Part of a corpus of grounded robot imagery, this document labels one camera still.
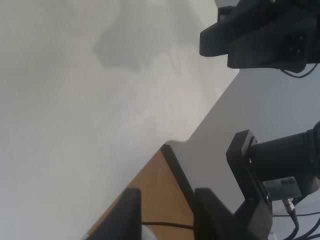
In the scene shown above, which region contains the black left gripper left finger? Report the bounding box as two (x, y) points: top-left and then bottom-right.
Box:
(88, 188), (142, 240)

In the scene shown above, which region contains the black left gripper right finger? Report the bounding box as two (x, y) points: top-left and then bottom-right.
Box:
(193, 188), (268, 240)

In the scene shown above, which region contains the black thin cable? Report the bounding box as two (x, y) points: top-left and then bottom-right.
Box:
(141, 221), (195, 229)

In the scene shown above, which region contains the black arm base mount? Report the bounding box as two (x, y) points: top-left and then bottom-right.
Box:
(226, 123), (320, 240)

